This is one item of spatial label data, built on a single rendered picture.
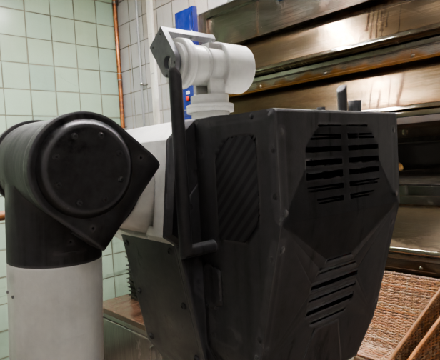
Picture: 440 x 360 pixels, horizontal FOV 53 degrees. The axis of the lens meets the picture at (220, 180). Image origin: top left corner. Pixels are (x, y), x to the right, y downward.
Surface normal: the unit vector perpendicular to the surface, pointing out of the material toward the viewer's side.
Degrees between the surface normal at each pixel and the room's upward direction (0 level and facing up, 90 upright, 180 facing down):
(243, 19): 92
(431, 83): 70
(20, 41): 90
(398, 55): 90
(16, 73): 90
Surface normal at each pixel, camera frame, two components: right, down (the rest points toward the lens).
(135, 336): -0.73, 0.10
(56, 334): 0.30, 0.06
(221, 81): 0.63, 0.00
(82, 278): 0.79, 0.04
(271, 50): -0.70, -0.27
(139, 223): 0.25, 0.71
